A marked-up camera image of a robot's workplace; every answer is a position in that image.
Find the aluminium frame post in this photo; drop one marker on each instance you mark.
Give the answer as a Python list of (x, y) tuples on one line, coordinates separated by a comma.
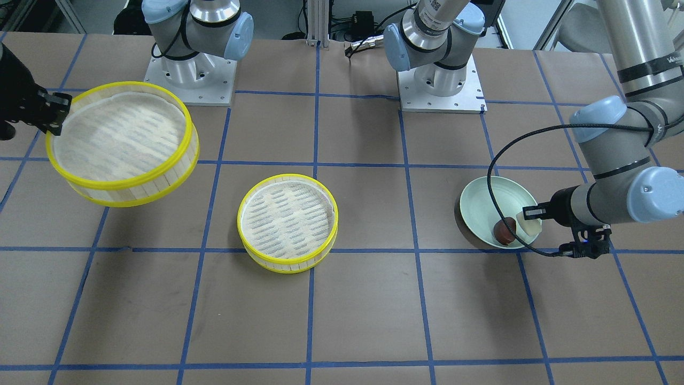
[(318, 20)]

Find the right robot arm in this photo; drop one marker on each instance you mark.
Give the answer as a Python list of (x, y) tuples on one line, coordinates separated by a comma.
[(198, 45)]

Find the white bun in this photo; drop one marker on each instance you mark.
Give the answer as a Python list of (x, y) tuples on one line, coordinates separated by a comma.
[(528, 229)]

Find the light green plate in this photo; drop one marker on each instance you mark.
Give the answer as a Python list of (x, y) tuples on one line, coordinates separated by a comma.
[(480, 215)]

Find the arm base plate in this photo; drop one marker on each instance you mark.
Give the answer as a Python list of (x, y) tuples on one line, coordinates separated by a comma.
[(432, 89), (203, 80)]

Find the brown bun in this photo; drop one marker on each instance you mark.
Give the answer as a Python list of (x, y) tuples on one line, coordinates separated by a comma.
[(504, 231)]

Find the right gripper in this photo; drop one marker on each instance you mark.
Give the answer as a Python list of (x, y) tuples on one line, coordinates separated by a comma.
[(16, 88)]

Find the yellow steamer layer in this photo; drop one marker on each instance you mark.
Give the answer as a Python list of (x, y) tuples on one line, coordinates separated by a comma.
[(125, 144), (288, 223)]

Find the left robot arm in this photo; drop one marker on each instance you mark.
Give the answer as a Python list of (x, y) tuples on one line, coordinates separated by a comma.
[(614, 134)]

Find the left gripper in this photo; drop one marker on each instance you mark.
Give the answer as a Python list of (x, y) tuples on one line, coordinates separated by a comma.
[(559, 205)]

